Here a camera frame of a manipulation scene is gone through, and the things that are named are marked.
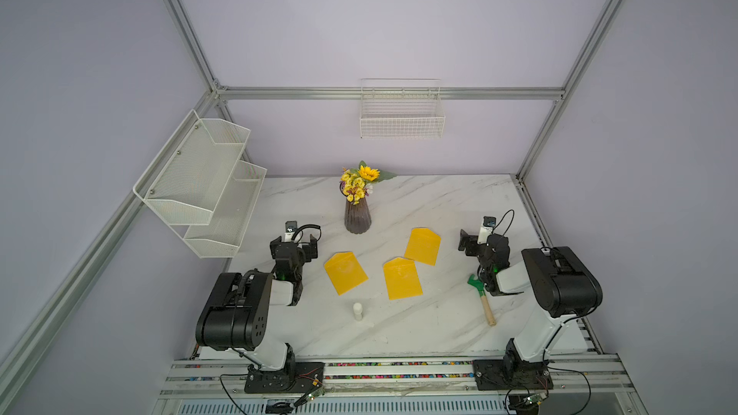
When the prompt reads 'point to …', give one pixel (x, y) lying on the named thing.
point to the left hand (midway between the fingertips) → (296, 239)
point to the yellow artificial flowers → (356, 183)
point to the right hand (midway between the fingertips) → (477, 234)
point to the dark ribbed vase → (356, 216)
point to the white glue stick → (357, 309)
